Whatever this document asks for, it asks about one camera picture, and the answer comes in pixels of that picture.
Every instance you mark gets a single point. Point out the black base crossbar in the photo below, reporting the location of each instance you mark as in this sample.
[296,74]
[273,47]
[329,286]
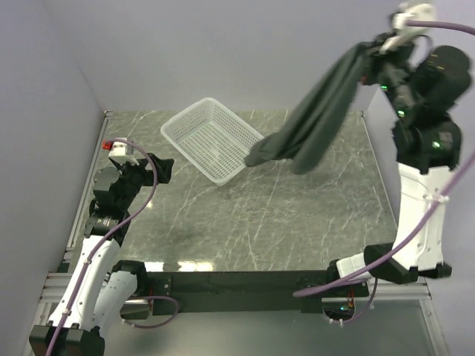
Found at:
[247,291]

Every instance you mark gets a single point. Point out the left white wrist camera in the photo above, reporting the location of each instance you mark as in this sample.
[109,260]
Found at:
[120,153]

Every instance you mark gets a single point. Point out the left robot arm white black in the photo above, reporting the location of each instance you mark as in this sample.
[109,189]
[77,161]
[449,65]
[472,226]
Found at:
[100,285]

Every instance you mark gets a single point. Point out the white perforated plastic basket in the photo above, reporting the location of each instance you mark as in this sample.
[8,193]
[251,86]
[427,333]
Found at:
[214,139]

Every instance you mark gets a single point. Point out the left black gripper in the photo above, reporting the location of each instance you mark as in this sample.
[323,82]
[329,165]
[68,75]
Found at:
[148,174]

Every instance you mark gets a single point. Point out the dark grey t shirt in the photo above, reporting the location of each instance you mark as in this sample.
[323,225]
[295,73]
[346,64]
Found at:
[314,123]

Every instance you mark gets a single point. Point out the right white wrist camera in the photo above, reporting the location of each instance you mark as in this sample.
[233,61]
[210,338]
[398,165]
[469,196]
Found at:
[407,23]

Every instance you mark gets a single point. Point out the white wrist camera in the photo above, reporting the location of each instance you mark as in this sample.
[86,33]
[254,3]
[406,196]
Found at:
[120,153]
[407,23]

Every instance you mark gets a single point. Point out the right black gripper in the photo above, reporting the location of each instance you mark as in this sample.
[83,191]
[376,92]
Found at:
[372,57]

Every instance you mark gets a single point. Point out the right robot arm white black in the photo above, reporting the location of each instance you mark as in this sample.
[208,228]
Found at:
[428,145]

